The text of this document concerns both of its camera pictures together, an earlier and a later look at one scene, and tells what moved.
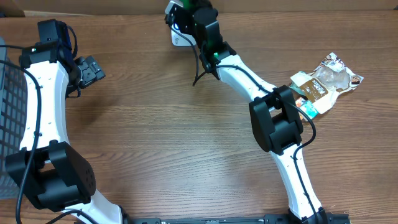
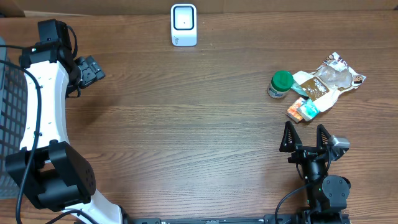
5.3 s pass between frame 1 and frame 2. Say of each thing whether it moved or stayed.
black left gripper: stayed
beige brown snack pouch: stayed
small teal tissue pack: stayed
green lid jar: moved
